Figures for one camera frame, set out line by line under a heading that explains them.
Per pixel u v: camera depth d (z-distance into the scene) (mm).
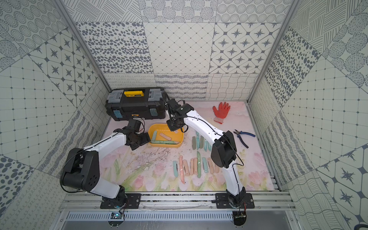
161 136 983
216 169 854
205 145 954
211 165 863
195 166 859
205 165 863
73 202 748
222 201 732
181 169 852
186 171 838
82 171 442
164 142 953
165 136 985
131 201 733
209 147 948
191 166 856
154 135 983
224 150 504
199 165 864
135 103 964
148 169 856
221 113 1133
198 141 980
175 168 856
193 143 982
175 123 761
